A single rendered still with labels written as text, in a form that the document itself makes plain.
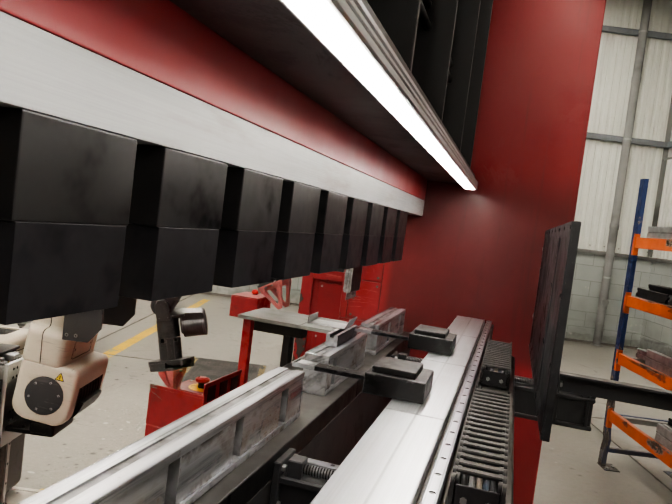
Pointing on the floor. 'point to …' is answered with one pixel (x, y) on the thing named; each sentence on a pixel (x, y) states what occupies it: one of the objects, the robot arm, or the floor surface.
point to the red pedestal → (247, 301)
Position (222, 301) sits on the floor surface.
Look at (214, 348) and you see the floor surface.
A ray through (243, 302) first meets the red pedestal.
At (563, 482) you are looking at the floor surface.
